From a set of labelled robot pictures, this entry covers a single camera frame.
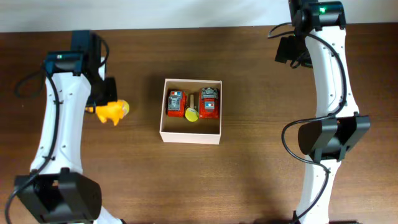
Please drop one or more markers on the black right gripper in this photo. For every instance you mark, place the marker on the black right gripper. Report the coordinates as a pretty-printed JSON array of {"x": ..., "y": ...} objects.
[{"x": 284, "y": 50}]

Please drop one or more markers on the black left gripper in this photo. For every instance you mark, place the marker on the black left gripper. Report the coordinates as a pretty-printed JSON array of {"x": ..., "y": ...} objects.
[{"x": 111, "y": 98}]

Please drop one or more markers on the orange plastic toy animal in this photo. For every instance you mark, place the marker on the orange plastic toy animal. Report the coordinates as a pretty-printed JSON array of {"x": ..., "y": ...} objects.
[{"x": 112, "y": 111}]

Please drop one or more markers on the small red toy truck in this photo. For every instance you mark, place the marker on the small red toy truck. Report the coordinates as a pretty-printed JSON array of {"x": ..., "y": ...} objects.
[{"x": 177, "y": 101}]

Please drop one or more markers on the yellow ball wooden stick toy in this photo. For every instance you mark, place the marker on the yellow ball wooden stick toy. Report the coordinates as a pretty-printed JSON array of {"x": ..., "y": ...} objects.
[{"x": 191, "y": 113}]

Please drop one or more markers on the red toy car grey top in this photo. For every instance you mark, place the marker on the red toy car grey top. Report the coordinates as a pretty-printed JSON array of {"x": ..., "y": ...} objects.
[{"x": 209, "y": 104}]

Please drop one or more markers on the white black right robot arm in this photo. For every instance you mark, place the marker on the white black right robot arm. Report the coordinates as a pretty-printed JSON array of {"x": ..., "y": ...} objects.
[{"x": 318, "y": 42}]

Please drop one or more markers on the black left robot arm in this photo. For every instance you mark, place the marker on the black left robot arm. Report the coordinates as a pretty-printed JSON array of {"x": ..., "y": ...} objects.
[{"x": 55, "y": 190}]

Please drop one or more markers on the yellow grey toy ball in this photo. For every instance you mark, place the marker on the yellow grey toy ball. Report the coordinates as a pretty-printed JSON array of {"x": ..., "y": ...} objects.
[{"x": 125, "y": 107}]

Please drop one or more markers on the pink open cardboard box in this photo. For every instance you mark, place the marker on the pink open cardboard box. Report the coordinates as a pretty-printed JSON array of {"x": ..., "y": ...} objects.
[{"x": 180, "y": 130}]

